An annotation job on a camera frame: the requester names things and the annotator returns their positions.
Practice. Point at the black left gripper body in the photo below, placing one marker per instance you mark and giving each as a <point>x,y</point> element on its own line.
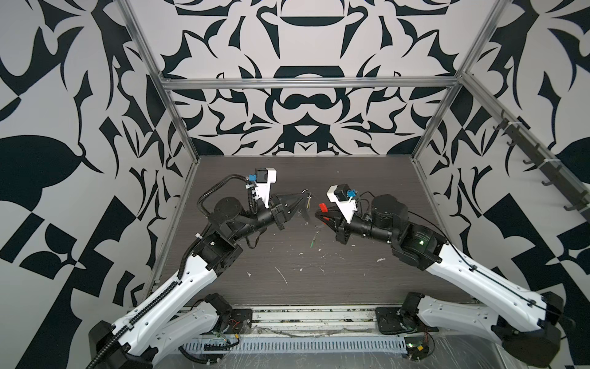
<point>276,215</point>

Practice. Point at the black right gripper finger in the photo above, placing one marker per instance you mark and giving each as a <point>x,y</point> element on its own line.
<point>328,221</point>
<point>329,212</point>

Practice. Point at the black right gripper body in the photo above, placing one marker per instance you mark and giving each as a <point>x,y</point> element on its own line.
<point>345,232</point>

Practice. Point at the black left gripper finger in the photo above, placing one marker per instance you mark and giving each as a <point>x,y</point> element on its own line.
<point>296,207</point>
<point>295,197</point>

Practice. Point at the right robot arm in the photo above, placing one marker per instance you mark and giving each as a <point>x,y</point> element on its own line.
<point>522,322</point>

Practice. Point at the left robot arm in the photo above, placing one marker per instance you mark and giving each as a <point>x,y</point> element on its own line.
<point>154,329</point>

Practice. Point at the small circuit board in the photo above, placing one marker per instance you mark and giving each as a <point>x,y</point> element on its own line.
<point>419,347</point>

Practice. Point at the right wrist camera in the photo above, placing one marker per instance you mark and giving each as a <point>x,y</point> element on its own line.
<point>344,197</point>

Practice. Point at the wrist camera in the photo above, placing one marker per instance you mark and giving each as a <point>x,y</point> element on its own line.
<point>344,197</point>
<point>260,183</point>

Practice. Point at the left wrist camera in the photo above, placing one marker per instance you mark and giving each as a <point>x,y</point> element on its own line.
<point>260,183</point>

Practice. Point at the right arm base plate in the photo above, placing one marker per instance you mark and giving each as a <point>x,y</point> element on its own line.
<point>391,322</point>

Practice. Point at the slotted cable duct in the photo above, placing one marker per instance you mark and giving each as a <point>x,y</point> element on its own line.
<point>318,345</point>

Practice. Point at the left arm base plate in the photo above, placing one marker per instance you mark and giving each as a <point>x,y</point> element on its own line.
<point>236,321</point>

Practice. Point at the wall hook rack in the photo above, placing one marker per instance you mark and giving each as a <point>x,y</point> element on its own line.
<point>539,157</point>

